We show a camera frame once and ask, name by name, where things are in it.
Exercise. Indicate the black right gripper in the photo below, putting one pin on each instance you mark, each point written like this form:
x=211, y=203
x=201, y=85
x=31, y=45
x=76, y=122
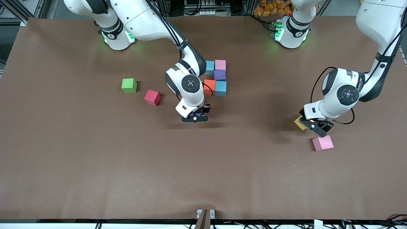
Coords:
x=205, y=109

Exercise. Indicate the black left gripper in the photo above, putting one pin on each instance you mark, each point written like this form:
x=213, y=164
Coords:
x=327, y=123

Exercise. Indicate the purple foam cube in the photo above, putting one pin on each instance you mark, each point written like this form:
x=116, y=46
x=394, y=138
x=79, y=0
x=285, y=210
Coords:
x=198, y=114
x=220, y=75

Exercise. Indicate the orange foam cube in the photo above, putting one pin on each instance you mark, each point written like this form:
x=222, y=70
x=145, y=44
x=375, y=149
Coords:
x=210, y=87

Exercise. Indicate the cyan foam cube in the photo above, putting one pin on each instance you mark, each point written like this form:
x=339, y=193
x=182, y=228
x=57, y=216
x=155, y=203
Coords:
x=210, y=67
x=221, y=88

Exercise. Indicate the yellow foam cube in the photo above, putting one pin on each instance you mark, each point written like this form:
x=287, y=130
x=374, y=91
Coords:
x=299, y=123

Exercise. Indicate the pink foam cube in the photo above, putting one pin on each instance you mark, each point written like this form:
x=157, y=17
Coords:
x=220, y=65
x=323, y=142

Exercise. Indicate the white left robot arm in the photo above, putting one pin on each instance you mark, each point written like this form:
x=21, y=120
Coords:
x=330, y=105

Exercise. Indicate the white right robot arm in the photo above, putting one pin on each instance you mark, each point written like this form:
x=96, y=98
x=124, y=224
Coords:
x=190, y=95

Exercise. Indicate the red foam cube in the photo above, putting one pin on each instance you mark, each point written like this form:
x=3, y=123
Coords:
x=152, y=97

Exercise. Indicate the brown table cover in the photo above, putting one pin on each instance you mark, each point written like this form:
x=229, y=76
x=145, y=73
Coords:
x=203, y=178

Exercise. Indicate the green foam cube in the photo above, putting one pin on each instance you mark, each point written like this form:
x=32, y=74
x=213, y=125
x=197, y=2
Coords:
x=129, y=85

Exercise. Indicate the white rack device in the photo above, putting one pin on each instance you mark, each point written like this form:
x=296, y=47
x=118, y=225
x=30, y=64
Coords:
x=203, y=12

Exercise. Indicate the orange bag pile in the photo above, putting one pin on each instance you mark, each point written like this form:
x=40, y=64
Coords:
x=273, y=8

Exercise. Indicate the brown post with metal bracket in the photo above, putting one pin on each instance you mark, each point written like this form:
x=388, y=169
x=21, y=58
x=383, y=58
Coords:
x=205, y=216

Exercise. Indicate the aluminium frame profile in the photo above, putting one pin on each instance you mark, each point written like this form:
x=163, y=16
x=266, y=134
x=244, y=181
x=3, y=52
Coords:
x=16, y=9

